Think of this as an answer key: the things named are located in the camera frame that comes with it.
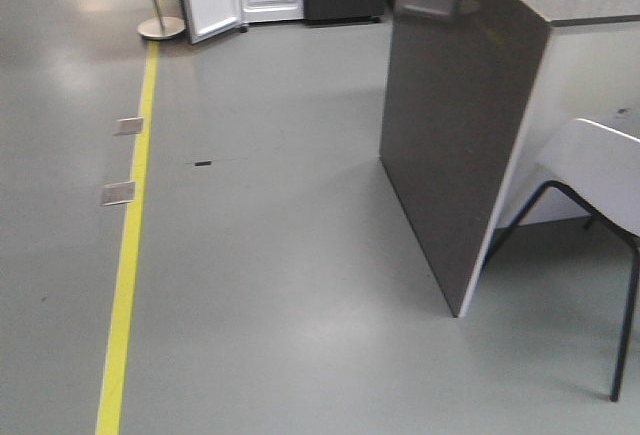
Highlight white chair black legs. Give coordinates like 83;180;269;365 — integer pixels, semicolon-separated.
483;118;639;402

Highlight grey kitchen island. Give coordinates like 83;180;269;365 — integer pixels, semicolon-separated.
380;0;639;317

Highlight silver sign stand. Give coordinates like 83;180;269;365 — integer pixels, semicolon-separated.
137;0;185;41

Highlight metal floor socket plate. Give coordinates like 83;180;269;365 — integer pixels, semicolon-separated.
114;117;144;136

